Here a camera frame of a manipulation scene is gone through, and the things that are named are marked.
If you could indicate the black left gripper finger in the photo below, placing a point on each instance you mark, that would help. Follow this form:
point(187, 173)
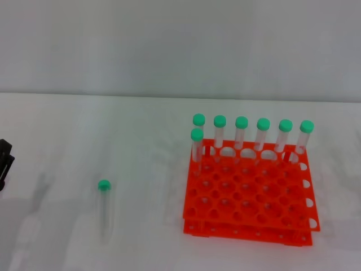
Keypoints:
point(5, 169)
point(5, 146)

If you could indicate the green capped clear test tube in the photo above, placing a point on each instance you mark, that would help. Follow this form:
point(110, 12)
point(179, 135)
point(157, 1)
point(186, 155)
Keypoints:
point(104, 185)
point(241, 122)
point(197, 134)
point(220, 121)
point(263, 124)
point(307, 126)
point(285, 125)
point(199, 119)

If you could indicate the orange test tube rack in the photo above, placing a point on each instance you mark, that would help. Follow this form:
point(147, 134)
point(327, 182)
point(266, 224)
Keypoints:
point(248, 194)

